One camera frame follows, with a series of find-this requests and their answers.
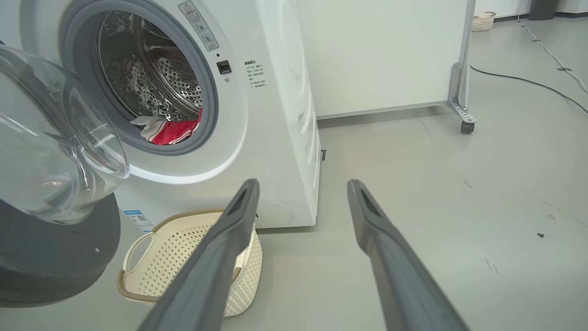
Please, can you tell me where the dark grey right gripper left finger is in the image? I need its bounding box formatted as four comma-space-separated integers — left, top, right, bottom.
137, 178, 261, 331

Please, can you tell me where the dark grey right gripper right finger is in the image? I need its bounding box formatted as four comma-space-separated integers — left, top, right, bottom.
347, 179, 470, 331

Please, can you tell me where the red white-striped garment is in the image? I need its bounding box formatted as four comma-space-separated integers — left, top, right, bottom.
130, 108, 203, 146

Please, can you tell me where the black washing machine glass door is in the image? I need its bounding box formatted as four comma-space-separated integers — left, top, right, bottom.
0, 44, 130, 308

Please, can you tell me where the cream perforated laundry basket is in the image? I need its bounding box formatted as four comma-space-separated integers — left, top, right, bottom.
116, 209, 263, 318

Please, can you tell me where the white washing machine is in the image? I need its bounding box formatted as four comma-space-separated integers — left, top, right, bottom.
0, 0, 322, 233

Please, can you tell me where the small cream basket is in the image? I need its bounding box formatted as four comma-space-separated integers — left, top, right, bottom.
472, 11, 497, 32

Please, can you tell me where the white partition panel on casters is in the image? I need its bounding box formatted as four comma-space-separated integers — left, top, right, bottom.
294, 0, 478, 134

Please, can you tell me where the dark grey bin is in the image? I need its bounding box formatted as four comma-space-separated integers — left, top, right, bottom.
528, 0, 557, 21

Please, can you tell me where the black floor cable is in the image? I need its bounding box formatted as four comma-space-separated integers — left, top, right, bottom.
470, 64, 588, 114

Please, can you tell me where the white floor cable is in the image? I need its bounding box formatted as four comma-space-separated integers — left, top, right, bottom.
518, 17, 588, 94

